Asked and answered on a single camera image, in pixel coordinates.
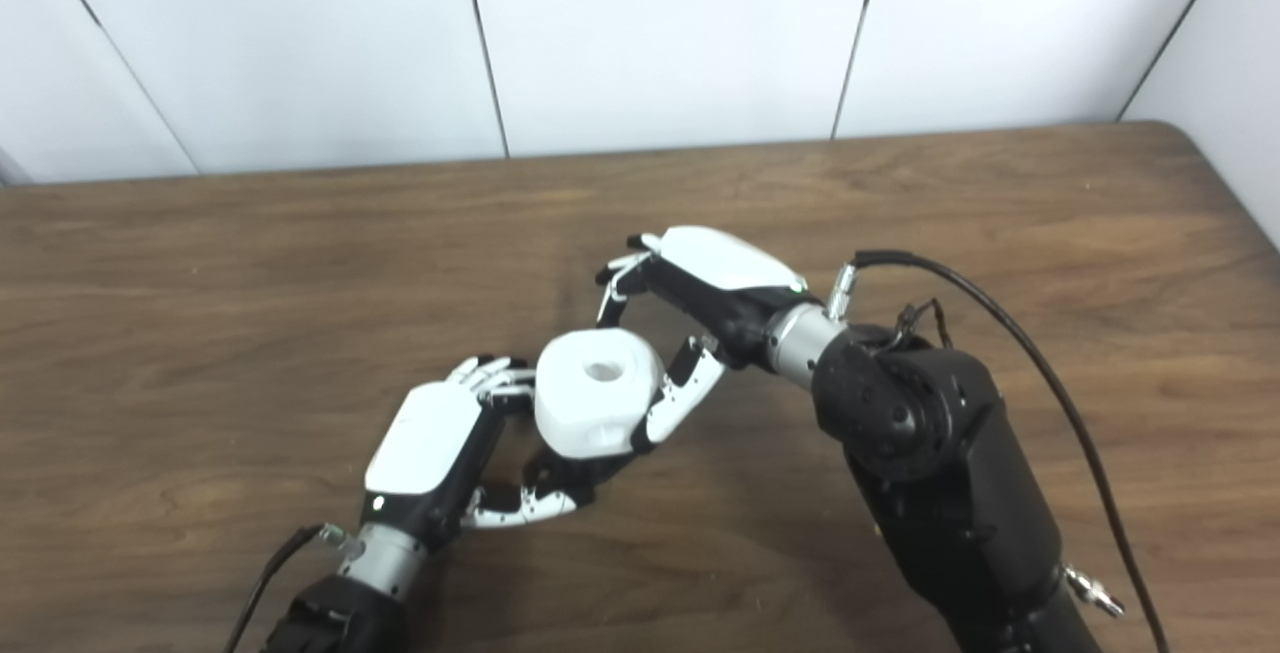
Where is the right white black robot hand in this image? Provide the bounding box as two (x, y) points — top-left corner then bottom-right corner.
(596, 225), (811, 454)

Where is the thick black wrist cable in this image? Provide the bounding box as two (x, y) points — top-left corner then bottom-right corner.
(222, 523), (361, 653)
(825, 250), (1171, 653)

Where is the black flanged holder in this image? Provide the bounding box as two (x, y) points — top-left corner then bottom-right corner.
(518, 441), (633, 511)

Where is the right thick black wrist cable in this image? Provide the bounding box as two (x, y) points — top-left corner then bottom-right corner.
(825, 250), (1171, 653)

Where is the round white piece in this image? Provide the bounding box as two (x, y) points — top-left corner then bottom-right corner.
(533, 328), (666, 459)

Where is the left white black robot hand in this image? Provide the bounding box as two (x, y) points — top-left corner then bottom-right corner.
(362, 354), (601, 546)

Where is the right thin black wire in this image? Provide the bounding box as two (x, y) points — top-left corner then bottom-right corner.
(880, 298), (951, 354)

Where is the left thick black wrist cable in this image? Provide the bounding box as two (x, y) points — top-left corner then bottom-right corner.
(222, 523), (361, 653)

